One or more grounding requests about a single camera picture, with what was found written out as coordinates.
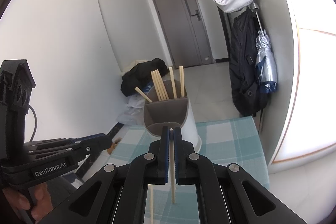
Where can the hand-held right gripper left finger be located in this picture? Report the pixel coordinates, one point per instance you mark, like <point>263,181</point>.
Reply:
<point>166,161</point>

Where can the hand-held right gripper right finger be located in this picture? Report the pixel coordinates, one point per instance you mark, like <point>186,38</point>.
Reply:
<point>176,161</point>

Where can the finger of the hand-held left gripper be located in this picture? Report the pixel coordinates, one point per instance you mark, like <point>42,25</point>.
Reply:
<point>92,137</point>
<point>97,146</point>

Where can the white utensil holder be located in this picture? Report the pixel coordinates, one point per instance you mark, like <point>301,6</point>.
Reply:
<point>190,129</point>

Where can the bundle of wooden chopsticks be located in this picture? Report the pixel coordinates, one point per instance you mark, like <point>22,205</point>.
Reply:
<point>158,85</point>

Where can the person's left hand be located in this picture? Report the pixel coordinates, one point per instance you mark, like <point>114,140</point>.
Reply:
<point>15,200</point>

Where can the tan shoe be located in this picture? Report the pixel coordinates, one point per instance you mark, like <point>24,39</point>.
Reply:
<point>114,146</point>

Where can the grey parcel bag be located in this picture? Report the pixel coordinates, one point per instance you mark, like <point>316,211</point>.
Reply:
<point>128,116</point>

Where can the white parcel bag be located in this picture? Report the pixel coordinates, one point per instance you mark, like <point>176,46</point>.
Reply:
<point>135,103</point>

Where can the teal plaid tablecloth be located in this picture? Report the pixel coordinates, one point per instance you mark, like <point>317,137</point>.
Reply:
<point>231,142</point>

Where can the black jacket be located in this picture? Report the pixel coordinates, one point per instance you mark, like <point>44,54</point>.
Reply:
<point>141,69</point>

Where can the black backpack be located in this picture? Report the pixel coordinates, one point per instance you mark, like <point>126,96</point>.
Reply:
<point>244,61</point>

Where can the silver folded umbrella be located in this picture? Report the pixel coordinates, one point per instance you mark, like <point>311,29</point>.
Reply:
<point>266,66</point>

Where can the grey door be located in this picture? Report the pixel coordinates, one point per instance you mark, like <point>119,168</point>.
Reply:
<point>181,24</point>

